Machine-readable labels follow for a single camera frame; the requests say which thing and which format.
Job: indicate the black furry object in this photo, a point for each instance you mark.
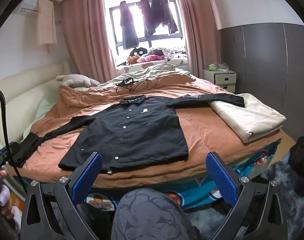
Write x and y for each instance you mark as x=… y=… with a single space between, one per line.
x=303 y=165

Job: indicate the pile of patterned clothes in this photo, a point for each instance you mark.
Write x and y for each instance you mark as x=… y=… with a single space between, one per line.
x=174 y=52

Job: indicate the grey patterned knee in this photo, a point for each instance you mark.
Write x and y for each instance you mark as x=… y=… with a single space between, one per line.
x=152 y=217

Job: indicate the brown blanket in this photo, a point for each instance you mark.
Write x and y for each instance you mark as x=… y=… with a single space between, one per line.
x=204 y=130

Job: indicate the white air conditioner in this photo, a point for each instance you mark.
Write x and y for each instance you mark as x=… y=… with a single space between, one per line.
x=29 y=5

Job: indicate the brown plush toy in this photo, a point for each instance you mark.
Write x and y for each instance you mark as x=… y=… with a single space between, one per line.
x=131 y=60

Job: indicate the green small item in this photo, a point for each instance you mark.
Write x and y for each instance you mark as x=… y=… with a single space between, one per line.
x=212 y=67

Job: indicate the black plush toy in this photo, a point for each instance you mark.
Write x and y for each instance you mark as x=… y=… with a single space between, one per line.
x=138 y=51

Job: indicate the pink cloth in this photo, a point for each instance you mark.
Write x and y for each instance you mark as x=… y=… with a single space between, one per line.
x=149 y=58

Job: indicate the grey shaggy rug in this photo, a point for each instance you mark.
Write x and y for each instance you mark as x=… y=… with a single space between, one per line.
x=279 y=165

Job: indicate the pink curtain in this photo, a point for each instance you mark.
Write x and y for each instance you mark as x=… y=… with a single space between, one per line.
x=86 y=35
x=194 y=30

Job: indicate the pale green pillow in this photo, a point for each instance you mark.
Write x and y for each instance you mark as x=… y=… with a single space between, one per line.
x=41 y=110

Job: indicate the cream bed headboard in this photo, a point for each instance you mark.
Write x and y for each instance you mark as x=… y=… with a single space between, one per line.
x=21 y=85

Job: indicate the teal printed bedsheet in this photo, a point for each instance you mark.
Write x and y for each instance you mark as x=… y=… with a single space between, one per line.
x=204 y=195

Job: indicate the beige crumpled duvet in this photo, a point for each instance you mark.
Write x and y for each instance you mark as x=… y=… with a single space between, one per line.
x=154 y=71

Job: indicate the white nightstand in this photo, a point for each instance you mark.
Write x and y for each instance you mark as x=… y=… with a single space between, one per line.
x=220 y=78

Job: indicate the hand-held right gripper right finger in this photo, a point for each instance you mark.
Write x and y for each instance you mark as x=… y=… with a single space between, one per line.
x=220 y=180

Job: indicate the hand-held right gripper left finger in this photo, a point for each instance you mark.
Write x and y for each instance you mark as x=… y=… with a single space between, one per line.
x=88 y=173

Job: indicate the black button shirt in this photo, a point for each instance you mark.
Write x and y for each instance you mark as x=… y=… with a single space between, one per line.
x=131 y=135

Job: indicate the window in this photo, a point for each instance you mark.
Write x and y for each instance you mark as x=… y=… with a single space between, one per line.
x=144 y=45

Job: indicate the folded cream cloth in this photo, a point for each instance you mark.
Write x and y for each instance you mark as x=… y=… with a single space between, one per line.
x=247 y=120

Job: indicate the grey wardrobe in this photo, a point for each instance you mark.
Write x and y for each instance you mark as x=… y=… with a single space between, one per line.
x=267 y=67

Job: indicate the beige plush toy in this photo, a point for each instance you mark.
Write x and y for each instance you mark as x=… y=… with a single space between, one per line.
x=76 y=80

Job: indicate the dark hanging garment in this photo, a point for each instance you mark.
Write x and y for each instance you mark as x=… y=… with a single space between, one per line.
x=128 y=27
x=167 y=15
x=147 y=17

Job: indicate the person's left hand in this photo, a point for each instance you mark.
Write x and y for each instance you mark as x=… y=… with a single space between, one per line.
x=5 y=208

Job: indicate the beige hanging cloth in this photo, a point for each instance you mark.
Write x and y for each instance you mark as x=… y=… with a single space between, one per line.
x=46 y=25

